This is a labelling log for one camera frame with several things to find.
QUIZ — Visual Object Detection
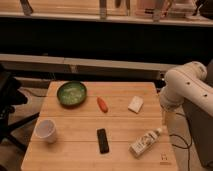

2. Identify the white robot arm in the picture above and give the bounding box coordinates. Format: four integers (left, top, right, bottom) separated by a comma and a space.
159, 61, 213, 117

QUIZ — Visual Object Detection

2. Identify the black remote control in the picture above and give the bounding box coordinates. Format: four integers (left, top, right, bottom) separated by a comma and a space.
97, 129, 109, 154

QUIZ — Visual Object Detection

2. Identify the black cable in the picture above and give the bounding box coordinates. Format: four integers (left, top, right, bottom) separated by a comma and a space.
168, 111, 193, 171

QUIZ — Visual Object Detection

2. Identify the black office chair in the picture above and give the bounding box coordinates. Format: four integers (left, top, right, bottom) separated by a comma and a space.
0, 64, 39, 151

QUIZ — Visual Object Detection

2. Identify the white sponge block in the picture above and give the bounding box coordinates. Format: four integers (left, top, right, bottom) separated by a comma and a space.
128, 96, 143, 113

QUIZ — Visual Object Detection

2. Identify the white plastic bottle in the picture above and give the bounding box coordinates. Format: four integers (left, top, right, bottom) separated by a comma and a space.
129, 128, 162, 158

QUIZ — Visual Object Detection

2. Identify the orange carrot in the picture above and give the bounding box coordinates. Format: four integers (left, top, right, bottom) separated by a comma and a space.
97, 97, 108, 113

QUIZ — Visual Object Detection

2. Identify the green bowl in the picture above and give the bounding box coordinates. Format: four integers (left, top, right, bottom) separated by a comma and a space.
57, 81, 87, 106

